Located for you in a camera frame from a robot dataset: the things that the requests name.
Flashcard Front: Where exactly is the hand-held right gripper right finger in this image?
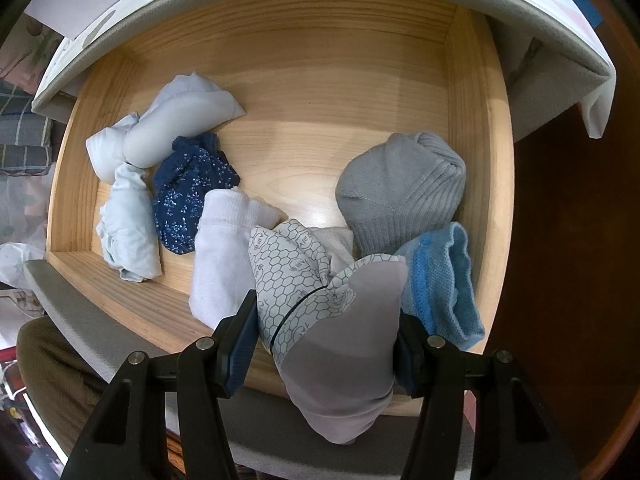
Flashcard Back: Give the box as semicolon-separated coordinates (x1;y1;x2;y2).
392;310;581;480

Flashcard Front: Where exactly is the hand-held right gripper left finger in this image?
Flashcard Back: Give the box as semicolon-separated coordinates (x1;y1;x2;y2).
62;289;260;480

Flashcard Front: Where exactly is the hexagon patterned white sock bundle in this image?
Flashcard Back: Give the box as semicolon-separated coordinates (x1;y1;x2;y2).
248;217;408;446

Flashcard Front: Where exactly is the grey knit sock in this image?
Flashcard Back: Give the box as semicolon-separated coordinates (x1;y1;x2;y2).
335;131;467;257

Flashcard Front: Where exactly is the grey wooden drawer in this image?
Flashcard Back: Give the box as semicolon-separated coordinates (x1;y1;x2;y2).
22;2;516;476

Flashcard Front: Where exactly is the light blue crumpled underwear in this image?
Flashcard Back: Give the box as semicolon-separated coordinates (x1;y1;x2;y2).
97;165;163;283

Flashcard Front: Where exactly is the pale blue padded underwear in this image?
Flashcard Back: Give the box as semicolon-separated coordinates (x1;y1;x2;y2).
122;72;246;168

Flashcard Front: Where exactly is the blue knit sock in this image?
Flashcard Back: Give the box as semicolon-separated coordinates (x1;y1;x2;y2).
397;221;486;352

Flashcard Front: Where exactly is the navy speckled sock bundle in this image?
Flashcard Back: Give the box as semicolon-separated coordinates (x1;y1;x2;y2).
152;133;241;256

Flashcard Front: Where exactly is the person's left leg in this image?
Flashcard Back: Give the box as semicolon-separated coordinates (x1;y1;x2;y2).
15;317;116;456

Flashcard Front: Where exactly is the white knotted cloth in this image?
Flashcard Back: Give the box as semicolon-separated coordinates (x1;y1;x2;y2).
85;112;141;183

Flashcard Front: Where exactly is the white plastic bag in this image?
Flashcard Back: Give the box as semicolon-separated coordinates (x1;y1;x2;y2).
0;175;51;311

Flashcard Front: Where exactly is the grey plaid cloth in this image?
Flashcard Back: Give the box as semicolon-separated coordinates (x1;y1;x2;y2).
0;77;53;176

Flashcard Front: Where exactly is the white patterned cover sheet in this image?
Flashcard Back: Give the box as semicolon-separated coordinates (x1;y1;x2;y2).
40;0;616;138

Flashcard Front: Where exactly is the blue foam mat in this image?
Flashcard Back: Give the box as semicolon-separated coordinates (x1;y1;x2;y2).
567;0;608;28

